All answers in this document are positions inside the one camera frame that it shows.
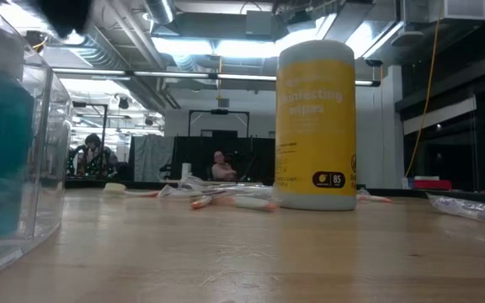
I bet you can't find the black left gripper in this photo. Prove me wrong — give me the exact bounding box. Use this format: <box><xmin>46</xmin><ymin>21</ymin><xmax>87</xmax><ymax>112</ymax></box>
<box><xmin>35</xmin><ymin>0</ymin><xmax>94</xmax><ymax>39</ymax></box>

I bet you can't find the black ceiling fixture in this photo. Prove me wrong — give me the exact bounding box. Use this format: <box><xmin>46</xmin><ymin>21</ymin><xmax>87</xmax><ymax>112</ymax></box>
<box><xmin>25</xmin><ymin>29</ymin><xmax>50</xmax><ymax>52</ymax></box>

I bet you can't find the grey ceiling box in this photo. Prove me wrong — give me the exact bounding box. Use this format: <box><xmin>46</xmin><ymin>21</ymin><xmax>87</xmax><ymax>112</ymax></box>
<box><xmin>244</xmin><ymin>9</ymin><xmax>274</xmax><ymax>37</ymax></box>

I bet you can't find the black partition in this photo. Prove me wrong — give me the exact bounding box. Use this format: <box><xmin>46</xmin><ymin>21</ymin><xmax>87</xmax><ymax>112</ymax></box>
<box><xmin>170</xmin><ymin>136</ymin><xmax>276</xmax><ymax>184</ymax></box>

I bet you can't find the unwrapped orange white toothbrush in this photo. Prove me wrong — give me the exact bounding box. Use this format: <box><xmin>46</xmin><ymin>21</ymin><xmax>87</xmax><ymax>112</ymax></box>
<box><xmin>102</xmin><ymin>182</ymin><xmax>160</xmax><ymax>199</ymax></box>

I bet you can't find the grey cloth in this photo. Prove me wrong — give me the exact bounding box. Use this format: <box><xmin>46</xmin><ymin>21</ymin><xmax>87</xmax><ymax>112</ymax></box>
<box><xmin>134</xmin><ymin>134</ymin><xmax>175</xmax><ymax>183</ymax></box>

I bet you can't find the yellow cable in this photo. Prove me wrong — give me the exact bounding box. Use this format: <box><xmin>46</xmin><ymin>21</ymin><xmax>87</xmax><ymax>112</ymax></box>
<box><xmin>405</xmin><ymin>19</ymin><xmax>442</xmax><ymax>178</ymax></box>

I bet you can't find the bright ceiling light panel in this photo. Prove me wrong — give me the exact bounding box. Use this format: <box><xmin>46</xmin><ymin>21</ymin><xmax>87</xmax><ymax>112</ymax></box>
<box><xmin>152</xmin><ymin>12</ymin><xmax>336</xmax><ymax>60</ymax></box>

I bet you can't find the silver ventilation duct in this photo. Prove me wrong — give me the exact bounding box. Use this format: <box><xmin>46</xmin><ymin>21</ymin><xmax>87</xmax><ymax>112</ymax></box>
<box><xmin>143</xmin><ymin>0</ymin><xmax>176</xmax><ymax>25</ymax></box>

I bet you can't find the clear acrylic organizer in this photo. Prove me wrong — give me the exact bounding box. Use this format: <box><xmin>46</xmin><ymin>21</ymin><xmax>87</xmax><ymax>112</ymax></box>
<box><xmin>0</xmin><ymin>0</ymin><xmax>74</xmax><ymax>287</ymax></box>

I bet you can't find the person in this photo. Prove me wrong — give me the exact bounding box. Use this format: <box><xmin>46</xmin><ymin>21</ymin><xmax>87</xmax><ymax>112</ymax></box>
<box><xmin>68</xmin><ymin>132</ymin><xmax>120</xmax><ymax>177</ymax></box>
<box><xmin>211</xmin><ymin>150</ymin><xmax>238</xmax><ymax>182</ymax></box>

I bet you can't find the yellow disinfecting wipes canister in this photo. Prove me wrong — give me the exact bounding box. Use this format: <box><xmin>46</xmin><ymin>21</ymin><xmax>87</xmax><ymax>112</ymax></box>
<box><xmin>274</xmin><ymin>40</ymin><xmax>358</xmax><ymax>212</ymax></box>

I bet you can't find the red box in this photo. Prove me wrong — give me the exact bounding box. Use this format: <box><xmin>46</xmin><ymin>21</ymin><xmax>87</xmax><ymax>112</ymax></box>
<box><xmin>412</xmin><ymin>178</ymin><xmax>453</xmax><ymax>191</ymax></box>

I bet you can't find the white vent unit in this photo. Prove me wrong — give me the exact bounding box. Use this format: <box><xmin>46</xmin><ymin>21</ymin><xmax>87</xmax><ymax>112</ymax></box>
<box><xmin>402</xmin><ymin>0</ymin><xmax>485</xmax><ymax>23</ymax></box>

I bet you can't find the purple toothbrush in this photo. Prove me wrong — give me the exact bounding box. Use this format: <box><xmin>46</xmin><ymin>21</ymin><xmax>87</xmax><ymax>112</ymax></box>
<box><xmin>157</xmin><ymin>184</ymin><xmax>277</xmax><ymax>199</ymax></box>
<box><xmin>177</xmin><ymin>174</ymin><xmax>277</xmax><ymax>190</ymax></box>
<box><xmin>426</xmin><ymin>192</ymin><xmax>485</xmax><ymax>229</ymax></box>

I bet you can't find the ceiling light strip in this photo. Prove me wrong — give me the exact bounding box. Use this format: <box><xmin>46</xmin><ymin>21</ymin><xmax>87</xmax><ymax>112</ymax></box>
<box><xmin>51</xmin><ymin>66</ymin><xmax>381</xmax><ymax>88</ymax></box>

